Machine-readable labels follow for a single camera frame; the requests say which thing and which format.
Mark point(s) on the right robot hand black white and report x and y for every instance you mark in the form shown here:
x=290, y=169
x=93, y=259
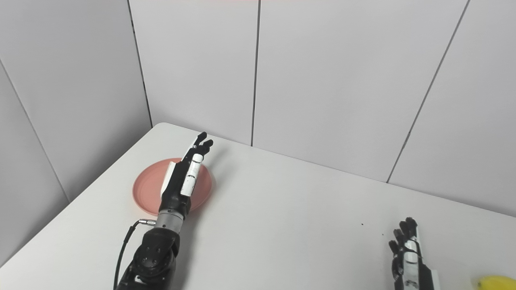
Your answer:
x=411, y=262

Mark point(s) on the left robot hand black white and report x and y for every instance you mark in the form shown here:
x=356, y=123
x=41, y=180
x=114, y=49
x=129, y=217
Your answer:
x=181, y=185

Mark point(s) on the pink round plate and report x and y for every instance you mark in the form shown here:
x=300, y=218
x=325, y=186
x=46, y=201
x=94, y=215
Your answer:
x=145, y=189

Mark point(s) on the yellow lemon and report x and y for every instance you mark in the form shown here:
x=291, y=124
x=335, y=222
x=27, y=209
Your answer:
x=494, y=283

